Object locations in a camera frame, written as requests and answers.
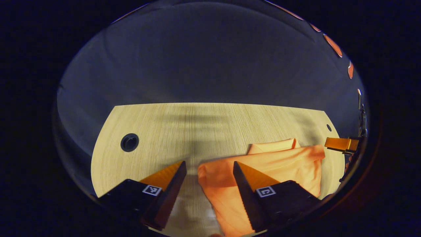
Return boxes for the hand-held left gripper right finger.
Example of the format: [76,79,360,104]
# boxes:
[233,161,321,233]

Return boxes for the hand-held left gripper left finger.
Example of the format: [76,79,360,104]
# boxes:
[97,160,187,231]

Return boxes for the orange T-shirt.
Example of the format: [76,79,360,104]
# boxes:
[197,138,326,237]

